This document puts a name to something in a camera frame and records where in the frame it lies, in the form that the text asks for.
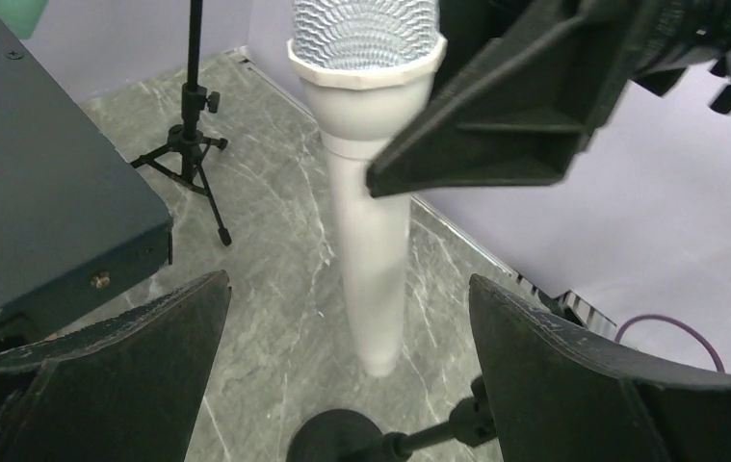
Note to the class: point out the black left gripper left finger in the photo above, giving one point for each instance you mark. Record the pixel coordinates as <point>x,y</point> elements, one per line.
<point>128,388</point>

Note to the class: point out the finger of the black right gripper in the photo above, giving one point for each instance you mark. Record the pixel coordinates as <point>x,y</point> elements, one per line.
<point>525,105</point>

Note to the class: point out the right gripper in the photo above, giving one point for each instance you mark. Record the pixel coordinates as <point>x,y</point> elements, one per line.
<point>688,33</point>

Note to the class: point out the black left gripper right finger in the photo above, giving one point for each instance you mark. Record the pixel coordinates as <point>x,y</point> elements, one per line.
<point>558,392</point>

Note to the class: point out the white microphone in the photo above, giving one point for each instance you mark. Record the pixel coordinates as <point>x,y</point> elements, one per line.
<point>366,69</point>

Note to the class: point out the black tripod mic stand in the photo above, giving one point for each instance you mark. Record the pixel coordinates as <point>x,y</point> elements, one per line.
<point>185,139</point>

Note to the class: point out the dark rack audio unit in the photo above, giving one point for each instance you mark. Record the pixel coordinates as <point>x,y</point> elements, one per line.
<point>78,225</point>

